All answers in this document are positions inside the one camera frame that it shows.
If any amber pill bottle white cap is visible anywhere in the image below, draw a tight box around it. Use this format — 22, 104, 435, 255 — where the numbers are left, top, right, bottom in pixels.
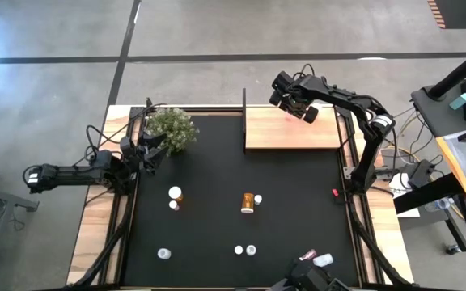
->
239, 192, 256, 214

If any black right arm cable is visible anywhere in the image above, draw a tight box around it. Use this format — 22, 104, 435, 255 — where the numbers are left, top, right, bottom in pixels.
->
291, 62, 327, 88

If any clear plastic water bottle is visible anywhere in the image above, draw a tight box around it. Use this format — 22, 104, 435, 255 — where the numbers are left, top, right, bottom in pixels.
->
424, 196, 452, 213

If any green plant in black pot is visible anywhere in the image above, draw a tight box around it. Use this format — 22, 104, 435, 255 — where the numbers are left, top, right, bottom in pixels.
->
143, 107, 200, 154

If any grey side table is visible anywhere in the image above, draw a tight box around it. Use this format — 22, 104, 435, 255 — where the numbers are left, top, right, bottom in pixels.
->
410, 68, 466, 138

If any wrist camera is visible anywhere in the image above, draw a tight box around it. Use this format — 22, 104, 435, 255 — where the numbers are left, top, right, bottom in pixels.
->
118, 136, 135, 157
272, 70, 294, 92

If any black pole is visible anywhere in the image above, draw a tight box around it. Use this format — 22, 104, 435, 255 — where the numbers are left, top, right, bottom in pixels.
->
426, 39, 466, 101

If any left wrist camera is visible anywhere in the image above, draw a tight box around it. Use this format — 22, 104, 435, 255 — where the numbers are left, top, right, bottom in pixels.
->
118, 136, 135, 157

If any black table mat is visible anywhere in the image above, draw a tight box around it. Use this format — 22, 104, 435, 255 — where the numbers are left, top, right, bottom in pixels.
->
121, 115, 359, 288

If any black power adapter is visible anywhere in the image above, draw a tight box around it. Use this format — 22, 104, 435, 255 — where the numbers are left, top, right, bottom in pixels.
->
409, 159, 434, 187

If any wooden shelf with black frame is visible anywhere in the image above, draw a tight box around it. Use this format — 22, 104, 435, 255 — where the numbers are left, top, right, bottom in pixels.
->
241, 87, 341, 154

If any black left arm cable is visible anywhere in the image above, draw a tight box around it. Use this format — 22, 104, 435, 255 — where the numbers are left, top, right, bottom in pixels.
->
83, 96, 169, 162

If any wide amber bottle white cap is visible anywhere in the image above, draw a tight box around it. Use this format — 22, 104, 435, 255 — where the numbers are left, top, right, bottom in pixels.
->
167, 185, 184, 203

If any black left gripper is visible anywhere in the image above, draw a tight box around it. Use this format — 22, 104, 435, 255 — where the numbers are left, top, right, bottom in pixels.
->
119, 132, 171, 175

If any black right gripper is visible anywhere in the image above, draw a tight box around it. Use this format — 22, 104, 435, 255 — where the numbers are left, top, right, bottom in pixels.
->
269, 82, 320, 125

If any black table frame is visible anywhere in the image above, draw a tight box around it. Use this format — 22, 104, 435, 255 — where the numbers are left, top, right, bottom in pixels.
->
65, 104, 416, 291

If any teal card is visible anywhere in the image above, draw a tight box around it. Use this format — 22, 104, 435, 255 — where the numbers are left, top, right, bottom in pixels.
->
448, 92, 466, 111

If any orange striped floor mat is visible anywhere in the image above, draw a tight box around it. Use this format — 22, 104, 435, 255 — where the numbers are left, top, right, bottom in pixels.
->
426, 0, 466, 30

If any black bulky object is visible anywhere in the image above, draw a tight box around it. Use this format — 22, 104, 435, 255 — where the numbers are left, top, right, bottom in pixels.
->
271, 260, 354, 291

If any black desk frame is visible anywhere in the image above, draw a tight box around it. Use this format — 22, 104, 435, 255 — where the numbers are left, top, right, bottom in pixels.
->
392, 172, 466, 254

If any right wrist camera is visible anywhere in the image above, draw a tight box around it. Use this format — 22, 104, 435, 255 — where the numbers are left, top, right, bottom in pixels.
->
272, 70, 294, 92

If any white paper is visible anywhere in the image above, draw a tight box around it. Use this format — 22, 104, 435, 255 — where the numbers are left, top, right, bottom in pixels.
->
388, 172, 420, 218

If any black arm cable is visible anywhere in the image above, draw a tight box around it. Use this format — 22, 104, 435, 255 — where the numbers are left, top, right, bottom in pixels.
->
291, 62, 327, 88
83, 96, 169, 162

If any frosted white bottle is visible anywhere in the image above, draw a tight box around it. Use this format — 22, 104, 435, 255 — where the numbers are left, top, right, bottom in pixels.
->
312, 252, 334, 268

